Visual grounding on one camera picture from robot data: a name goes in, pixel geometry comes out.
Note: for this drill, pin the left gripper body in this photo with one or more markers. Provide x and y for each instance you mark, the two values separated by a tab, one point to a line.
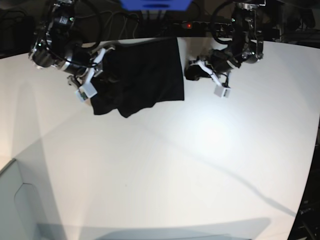
218	62

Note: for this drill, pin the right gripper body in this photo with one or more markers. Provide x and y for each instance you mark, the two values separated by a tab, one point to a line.
78	63

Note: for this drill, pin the black T-shirt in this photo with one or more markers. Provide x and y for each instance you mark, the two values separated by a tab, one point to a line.
137	76

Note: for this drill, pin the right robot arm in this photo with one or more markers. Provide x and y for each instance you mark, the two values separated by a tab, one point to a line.
58	44

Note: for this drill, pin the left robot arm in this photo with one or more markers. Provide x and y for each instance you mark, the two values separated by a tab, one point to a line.
245	46

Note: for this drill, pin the black power strip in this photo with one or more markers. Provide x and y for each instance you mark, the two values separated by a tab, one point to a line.
204	26

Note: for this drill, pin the blue plastic bin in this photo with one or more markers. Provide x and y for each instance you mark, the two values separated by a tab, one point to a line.
156	5

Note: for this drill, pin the grey cabinet at lower left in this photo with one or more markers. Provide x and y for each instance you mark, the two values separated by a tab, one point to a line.
22	216

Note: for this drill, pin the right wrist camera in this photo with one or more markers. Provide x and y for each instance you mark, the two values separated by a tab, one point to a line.
85	92

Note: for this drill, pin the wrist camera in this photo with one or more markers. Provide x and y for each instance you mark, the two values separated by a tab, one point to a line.
85	92
222	91

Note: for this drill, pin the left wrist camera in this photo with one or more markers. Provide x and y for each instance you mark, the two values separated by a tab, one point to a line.
222	91

